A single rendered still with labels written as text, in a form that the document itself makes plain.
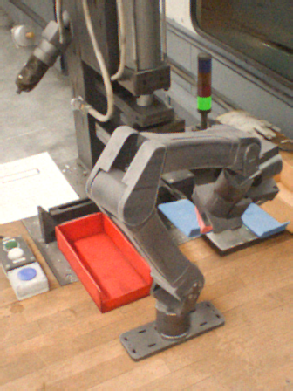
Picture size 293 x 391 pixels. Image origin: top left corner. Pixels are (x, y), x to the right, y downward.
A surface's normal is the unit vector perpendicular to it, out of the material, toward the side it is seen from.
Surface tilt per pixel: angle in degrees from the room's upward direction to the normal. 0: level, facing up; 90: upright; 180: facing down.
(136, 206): 90
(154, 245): 91
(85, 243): 0
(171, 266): 85
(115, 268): 0
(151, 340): 0
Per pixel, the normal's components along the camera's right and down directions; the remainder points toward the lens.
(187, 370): -0.04, -0.84
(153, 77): 0.46, 0.47
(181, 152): 0.70, 0.33
